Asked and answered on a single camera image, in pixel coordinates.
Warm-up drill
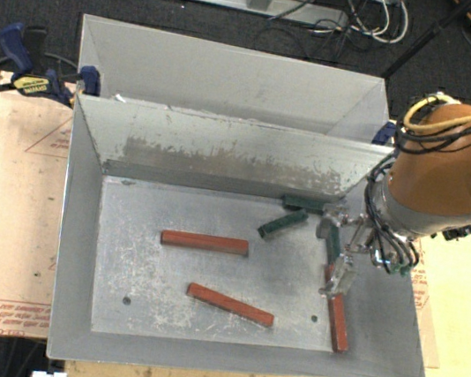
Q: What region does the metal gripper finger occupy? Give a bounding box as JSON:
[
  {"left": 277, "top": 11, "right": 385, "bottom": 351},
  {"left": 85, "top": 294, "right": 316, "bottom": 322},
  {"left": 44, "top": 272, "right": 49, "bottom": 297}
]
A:
[
  {"left": 317, "top": 250, "right": 360, "bottom": 301},
  {"left": 314, "top": 201, "right": 350, "bottom": 244}
]

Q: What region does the red-brown flat block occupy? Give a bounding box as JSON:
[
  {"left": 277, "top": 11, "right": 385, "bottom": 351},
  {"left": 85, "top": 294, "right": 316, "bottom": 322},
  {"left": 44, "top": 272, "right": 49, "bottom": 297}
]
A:
[
  {"left": 158, "top": 225, "right": 251, "bottom": 260},
  {"left": 183, "top": 281, "right": 279, "bottom": 330},
  {"left": 310, "top": 262, "right": 363, "bottom": 356}
]

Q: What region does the grey metal bin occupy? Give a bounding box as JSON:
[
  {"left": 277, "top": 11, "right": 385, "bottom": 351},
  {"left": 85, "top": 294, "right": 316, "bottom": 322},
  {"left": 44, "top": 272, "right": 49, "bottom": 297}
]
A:
[{"left": 26, "top": 13, "right": 471, "bottom": 377}]

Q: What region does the brown cardboard board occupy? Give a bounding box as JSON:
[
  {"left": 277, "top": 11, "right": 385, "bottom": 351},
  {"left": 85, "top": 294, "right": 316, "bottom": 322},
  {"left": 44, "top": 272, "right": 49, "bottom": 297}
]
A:
[{"left": 0, "top": 70, "right": 471, "bottom": 377}]

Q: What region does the dark green flat block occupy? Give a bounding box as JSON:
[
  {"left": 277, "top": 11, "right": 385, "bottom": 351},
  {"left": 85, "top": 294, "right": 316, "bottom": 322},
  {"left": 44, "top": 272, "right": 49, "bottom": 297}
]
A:
[
  {"left": 321, "top": 222, "right": 347, "bottom": 268},
  {"left": 255, "top": 202, "right": 311, "bottom": 246}
]

